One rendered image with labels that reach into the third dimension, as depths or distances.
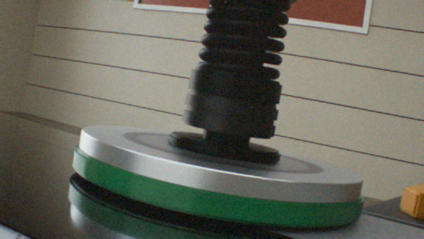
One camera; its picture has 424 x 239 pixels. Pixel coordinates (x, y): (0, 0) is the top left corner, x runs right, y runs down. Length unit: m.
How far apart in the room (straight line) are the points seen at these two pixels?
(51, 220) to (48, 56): 8.92
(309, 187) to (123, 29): 7.89
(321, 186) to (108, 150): 0.13
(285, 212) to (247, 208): 0.02
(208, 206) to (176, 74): 7.25
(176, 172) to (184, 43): 7.24
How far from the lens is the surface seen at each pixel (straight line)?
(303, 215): 0.33
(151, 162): 0.32
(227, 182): 0.31
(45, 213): 0.28
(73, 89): 8.68
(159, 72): 7.70
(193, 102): 0.39
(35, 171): 0.39
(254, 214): 0.31
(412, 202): 0.91
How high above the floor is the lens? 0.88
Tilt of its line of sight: 3 degrees down
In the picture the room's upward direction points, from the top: 10 degrees clockwise
